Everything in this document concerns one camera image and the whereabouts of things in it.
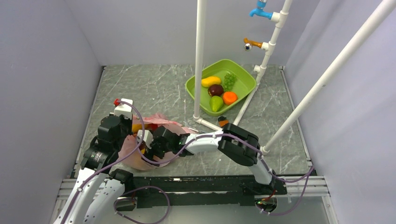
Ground yellow fake banana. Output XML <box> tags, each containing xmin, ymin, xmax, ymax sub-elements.
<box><xmin>132</xmin><ymin>124</ymin><xmax>146</xmax><ymax>133</ymax></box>

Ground pink plastic bag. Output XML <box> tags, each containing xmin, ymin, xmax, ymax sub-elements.
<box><xmin>118</xmin><ymin>113</ymin><xmax>196</xmax><ymax>171</ymax></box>

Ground green fake pear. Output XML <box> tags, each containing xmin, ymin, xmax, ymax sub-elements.
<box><xmin>209</xmin><ymin>96</ymin><xmax>224</xmax><ymax>112</ymax></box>

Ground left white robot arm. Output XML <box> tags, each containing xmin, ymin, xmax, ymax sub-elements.
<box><xmin>54</xmin><ymin>114</ymin><xmax>134</xmax><ymax>224</ymax></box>

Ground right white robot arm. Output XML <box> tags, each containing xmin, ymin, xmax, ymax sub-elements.
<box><xmin>142</xmin><ymin>123</ymin><xmax>276</xmax><ymax>194</ymax></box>

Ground dark red fake apple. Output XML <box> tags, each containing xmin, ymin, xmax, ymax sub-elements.
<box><xmin>208</xmin><ymin>84</ymin><xmax>224</xmax><ymax>97</ymax></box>

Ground yellow fake mango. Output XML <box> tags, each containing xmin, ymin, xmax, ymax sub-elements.
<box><xmin>201</xmin><ymin>76</ymin><xmax>221</xmax><ymax>88</ymax></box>

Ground orange fake persimmon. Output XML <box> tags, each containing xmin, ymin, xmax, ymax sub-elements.
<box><xmin>222</xmin><ymin>91</ymin><xmax>238</xmax><ymax>105</ymax></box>

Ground green fake grapes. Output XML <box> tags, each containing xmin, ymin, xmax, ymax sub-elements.
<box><xmin>222</xmin><ymin>73</ymin><xmax>237</xmax><ymax>92</ymax></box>

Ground small black orange brush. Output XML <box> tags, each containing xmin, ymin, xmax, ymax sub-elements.
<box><xmin>218</xmin><ymin>116</ymin><xmax>229</xmax><ymax>127</ymax></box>

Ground green plastic tray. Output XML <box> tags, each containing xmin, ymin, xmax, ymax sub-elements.
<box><xmin>198</xmin><ymin>59</ymin><xmax>256</xmax><ymax>116</ymax></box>

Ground orange plastic faucet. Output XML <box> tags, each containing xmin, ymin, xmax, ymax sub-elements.
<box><xmin>243</xmin><ymin>38</ymin><xmax>262</xmax><ymax>51</ymax></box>

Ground blue plastic faucet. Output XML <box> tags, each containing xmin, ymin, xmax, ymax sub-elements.
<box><xmin>249</xmin><ymin>0</ymin><xmax>273</xmax><ymax>20</ymax></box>

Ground white diagonal pole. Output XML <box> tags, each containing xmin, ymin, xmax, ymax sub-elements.
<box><xmin>262</xmin><ymin>0</ymin><xmax>396</xmax><ymax>153</ymax></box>

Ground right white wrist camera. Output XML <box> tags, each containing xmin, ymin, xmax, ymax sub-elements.
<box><xmin>136</xmin><ymin>130</ymin><xmax>153</xmax><ymax>148</ymax></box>

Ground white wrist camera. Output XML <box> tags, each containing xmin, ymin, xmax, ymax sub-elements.
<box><xmin>136</xmin><ymin>130</ymin><xmax>153</xmax><ymax>148</ymax></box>
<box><xmin>113</xmin><ymin>98</ymin><xmax>133</xmax><ymax>119</ymax></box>

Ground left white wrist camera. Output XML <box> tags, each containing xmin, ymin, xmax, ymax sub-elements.
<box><xmin>113</xmin><ymin>98</ymin><xmax>133</xmax><ymax>119</ymax></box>

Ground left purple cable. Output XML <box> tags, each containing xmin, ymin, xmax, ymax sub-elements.
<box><xmin>60</xmin><ymin>100</ymin><xmax>171</xmax><ymax>224</ymax></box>

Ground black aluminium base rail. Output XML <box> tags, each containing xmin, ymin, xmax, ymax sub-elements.
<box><xmin>56</xmin><ymin>175</ymin><xmax>325</xmax><ymax>211</ymax></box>

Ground white PVC pipe frame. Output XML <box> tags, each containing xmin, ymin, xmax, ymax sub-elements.
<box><xmin>193</xmin><ymin>0</ymin><xmax>293</xmax><ymax>131</ymax></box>

